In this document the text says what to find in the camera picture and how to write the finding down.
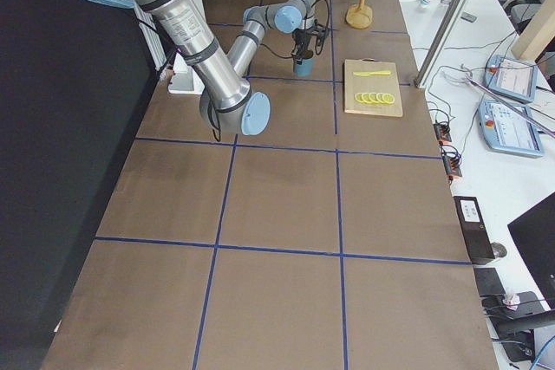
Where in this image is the teach pendant tablet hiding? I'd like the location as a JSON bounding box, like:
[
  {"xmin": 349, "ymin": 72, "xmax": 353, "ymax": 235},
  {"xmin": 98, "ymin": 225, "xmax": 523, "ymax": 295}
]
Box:
[
  {"xmin": 478, "ymin": 99, "xmax": 545, "ymax": 158},
  {"xmin": 484, "ymin": 55, "xmax": 539, "ymax": 104}
]

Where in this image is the wooden cutting board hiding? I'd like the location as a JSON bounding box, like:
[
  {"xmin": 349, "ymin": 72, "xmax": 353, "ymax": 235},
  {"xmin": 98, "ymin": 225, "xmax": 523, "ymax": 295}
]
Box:
[{"xmin": 343, "ymin": 60, "xmax": 403, "ymax": 118}]

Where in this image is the orange black power strip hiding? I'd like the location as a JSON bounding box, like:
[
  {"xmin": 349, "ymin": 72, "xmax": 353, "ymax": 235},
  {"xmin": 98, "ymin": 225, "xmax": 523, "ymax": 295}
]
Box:
[{"xmin": 434, "ymin": 122, "xmax": 452, "ymax": 146}]

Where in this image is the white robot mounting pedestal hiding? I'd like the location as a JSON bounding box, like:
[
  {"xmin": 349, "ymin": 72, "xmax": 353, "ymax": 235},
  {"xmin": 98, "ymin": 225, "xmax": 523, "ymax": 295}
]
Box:
[{"xmin": 168, "ymin": 0, "xmax": 206, "ymax": 94}]

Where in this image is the far teach pendant tablet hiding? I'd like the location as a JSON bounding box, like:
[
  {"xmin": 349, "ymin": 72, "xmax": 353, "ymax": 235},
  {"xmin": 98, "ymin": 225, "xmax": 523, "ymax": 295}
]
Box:
[{"xmin": 484, "ymin": 55, "xmax": 539, "ymax": 104}]

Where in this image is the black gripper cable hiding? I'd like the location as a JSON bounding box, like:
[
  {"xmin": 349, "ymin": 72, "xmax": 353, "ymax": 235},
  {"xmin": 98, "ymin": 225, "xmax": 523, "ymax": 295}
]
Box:
[{"xmin": 259, "ymin": 0, "xmax": 331, "ymax": 59}]

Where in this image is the aluminium frame post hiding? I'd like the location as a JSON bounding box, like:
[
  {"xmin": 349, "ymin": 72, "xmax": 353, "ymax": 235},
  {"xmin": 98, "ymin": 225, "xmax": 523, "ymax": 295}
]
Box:
[{"xmin": 415, "ymin": 0, "xmax": 468, "ymax": 88}]

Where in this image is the yellow plastic knife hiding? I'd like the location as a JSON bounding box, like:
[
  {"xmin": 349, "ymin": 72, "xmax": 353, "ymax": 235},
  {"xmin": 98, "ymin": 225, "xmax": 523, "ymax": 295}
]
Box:
[{"xmin": 352, "ymin": 70, "xmax": 391, "ymax": 77}]

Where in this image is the wooden cup storage rack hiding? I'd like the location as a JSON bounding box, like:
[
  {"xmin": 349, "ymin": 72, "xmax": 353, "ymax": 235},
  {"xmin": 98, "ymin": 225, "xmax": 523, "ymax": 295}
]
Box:
[{"xmin": 345, "ymin": 0, "xmax": 373, "ymax": 29}]

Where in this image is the near teach pendant tablet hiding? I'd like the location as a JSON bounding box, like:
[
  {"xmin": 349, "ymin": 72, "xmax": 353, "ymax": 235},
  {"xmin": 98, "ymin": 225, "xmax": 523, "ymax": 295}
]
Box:
[{"xmin": 478, "ymin": 99, "xmax": 545, "ymax": 158}]

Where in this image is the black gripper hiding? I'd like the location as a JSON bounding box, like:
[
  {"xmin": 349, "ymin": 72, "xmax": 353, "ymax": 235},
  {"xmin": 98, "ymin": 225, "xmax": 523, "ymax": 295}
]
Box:
[{"xmin": 292, "ymin": 26, "xmax": 318, "ymax": 66}]

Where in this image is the black computer monitor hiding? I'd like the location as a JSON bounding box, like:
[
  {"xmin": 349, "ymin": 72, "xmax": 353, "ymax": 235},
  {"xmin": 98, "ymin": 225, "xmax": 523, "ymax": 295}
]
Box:
[{"xmin": 508, "ymin": 195, "xmax": 555, "ymax": 308}]

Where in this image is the dark blue mug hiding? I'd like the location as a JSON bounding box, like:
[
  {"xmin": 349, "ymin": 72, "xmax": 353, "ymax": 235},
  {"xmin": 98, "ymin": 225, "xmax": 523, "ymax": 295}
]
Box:
[{"xmin": 293, "ymin": 50, "xmax": 314, "ymax": 77}]

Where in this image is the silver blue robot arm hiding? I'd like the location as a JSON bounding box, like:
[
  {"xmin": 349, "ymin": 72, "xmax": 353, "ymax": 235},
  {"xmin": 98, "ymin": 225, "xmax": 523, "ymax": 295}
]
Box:
[{"xmin": 87, "ymin": 0, "xmax": 326, "ymax": 135}]

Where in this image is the lemon slice four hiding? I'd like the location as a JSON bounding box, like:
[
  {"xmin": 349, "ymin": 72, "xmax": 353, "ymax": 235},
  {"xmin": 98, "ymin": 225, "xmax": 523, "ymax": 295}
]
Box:
[{"xmin": 375, "ymin": 93, "xmax": 385, "ymax": 104}]

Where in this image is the black box with label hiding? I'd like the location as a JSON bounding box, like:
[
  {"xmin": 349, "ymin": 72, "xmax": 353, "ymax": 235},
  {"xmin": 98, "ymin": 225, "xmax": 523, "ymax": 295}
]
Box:
[{"xmin": 454, "ymin": 196, "xmax": 495, "ymax": 265}]

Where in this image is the lemon slice two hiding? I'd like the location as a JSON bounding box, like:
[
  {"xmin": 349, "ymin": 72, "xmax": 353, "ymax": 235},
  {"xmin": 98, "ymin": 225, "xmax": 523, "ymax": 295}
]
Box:
[{"xmin": 361, "ymin": 93, "xmax": 373, "ymax": 104}]

